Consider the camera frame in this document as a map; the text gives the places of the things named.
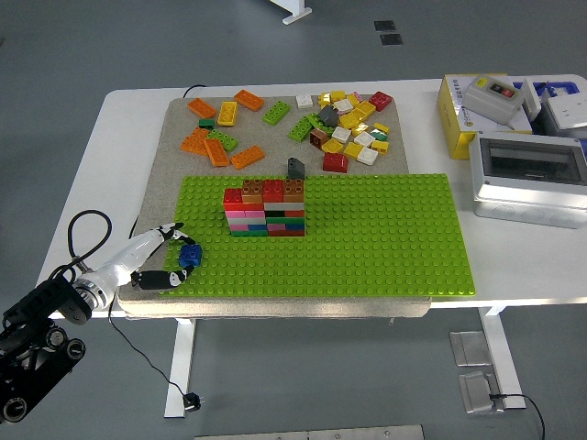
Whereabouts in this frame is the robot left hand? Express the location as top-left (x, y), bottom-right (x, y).
top-left (94, 222), bottom-right (203, 302)

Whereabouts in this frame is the blue square toy brick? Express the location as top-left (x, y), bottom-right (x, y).
top-left (178, 244), bottom-right (205, 270)

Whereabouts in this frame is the red square toy brick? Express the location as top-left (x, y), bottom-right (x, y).
top-left (262, 179), bottom-right (285, 204)
top-left (224, 187), bottom-right (245, 214)
top-left (322, 151), bottom-right (349, 174)
top-left (369, 91), bottom-right (394, 113)

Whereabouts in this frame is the orange long toy brick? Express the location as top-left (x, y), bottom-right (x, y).
top-left (234, 89), bottom-right (266, 112)
top-left (187, 97), bottom-right (217, 119)
top-left (203, 137), bottom-right (231, 169)
top-left (230, 145), bottom-right (267, 171)
top-left (180, 126), bottom-right (212, 157)

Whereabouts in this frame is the brown square toy brick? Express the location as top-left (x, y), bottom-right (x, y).
top-left (241, 178), bottom-right (265, 204)
top-left (282, 178), bottom-right (305, 204)

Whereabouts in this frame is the green long toy brick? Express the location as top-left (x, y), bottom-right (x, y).
top-left (306, 112), bottom-right (336, 137)
top-left (262, 99), bottom-right (292, 127)
top-left (287, 115), bottom-right (316, 142)
top-left (205, 129), bottom-right (239, 152)

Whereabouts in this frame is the yellow long toy brick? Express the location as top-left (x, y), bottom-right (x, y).
top-left (216, 101), bottom-right (239, 127)

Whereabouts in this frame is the green studded baseplate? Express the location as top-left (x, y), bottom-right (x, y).
top-left (158, 172), bottom-right (479, 298)

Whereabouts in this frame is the white table leg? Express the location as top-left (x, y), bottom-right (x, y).
top-left (163, 318), bottom-right (199, 419)
top-left (476, 306), bottom-right (528, 411)

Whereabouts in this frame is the grey-brown mat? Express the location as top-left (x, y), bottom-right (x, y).
top-left (116, 93), bottom-right (433, 320)

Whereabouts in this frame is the long metal floor plate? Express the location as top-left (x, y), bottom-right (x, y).
top-left (194, 423), bottom-right (426, 440)

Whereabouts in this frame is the white furniture foot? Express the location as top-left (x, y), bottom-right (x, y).
top-left (269, 0), bottom-right (314, 26)

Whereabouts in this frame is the yellow and white carton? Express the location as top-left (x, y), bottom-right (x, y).
top-left (436, 72), bottom-right (534, 160)

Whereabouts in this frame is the grey metal floor plate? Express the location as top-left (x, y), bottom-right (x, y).
top-left (449, 330), bottom-right (493, 367)
top-left (458, 370), bottom-right (502, 415)

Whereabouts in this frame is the grey box with clear window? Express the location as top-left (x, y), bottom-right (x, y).
top-left (468, 131), bottom-right (587, 230)

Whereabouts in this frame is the small white box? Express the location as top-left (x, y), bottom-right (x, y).
top-left (522, 76), bottom-right (551, 121)

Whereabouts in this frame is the grey plastic box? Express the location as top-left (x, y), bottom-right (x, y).
top-left (531, 107), bottom-right (587, 138)

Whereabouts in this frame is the thin black power cord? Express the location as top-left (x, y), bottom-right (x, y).
top-left (107, 300), bottom-right (189, 398)

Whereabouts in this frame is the multicoloured stacked brick wall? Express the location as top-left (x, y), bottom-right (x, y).
top-left (224, 200), bottom-right (306, 238)

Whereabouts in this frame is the grey push-button switch box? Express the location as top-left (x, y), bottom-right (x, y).
top-left (462, 74), bottom-right (526, 127)

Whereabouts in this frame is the black floor cable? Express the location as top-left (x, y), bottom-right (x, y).
top-left (488, 391), bottom-right (548, 440)

